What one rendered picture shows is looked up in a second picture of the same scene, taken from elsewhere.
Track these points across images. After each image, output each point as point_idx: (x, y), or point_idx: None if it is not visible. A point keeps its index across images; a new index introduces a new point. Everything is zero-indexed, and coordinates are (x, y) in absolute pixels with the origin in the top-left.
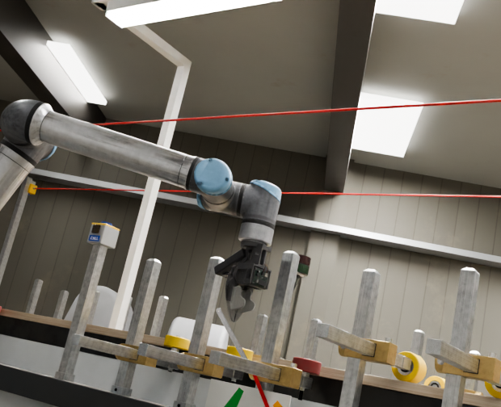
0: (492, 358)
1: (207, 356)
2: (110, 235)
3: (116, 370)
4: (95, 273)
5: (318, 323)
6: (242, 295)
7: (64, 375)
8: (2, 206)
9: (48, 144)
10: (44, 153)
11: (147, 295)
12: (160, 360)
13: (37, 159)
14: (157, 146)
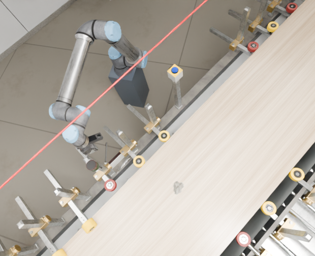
0: (28, 230)
1: (122, 148)
2: (170, 76)
3: None
4: (174, 85)
5: (46, 169)
6: None
7: (175, 106)
8: (120, 50)
9: (105, 39)
10: (108, 41)
11: (148, 114)
12: (156, 134)
13: (108, 42)
14: (62, 84)
